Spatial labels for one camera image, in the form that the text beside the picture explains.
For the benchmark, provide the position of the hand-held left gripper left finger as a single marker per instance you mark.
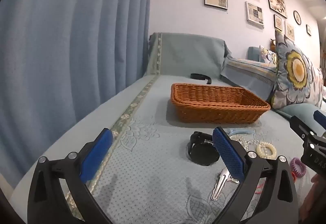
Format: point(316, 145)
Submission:
point(96, 155)

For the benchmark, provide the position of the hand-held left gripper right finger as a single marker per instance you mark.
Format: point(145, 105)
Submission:
point(229, 155)

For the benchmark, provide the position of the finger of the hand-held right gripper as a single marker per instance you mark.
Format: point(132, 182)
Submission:
point(320, 115)
point(296, 124)

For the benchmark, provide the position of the black wrist watch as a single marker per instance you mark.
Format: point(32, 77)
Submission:
point(203, 154)

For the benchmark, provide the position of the light blue hair clip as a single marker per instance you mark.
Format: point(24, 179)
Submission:
point(242, 130)

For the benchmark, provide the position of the silver hair clip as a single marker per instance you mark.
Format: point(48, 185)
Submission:
point(219, 185)

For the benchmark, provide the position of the brown wicker basket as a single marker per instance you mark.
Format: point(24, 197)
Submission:
point(216, 112)

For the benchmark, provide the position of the person's right hand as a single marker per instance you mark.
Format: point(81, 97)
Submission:
point(314, 193)

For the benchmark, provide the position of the plain blue cushion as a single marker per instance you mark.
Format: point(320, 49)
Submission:
point(298, 110)

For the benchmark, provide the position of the large floral cushion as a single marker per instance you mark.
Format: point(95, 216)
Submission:
point(295, 68)

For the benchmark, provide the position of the striped blue back cushion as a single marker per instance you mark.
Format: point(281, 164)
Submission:
point(247, 71)

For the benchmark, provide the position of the small floral cushion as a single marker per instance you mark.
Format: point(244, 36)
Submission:
point(267, 54)

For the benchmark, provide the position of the blue sofa backrest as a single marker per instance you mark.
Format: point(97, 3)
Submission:
point(253, 53)

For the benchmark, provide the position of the brown owl toy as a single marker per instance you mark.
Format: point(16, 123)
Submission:
point(273, 44)

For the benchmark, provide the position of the blue curtain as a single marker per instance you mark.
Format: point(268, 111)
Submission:
point(63, 35)

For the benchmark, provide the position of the tiny black picture frame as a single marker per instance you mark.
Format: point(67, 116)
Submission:
point(308, 30)

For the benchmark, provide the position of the pale butterfly picture frame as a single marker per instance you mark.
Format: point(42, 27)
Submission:
point(290, 31)

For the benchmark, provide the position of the small dark picture frame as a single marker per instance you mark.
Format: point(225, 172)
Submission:
point(278, 22)

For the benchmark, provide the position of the white picture frame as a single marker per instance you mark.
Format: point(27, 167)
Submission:
point(254, 13)

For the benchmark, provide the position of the flower picture frame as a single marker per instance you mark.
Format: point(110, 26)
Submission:
point(276, 2)

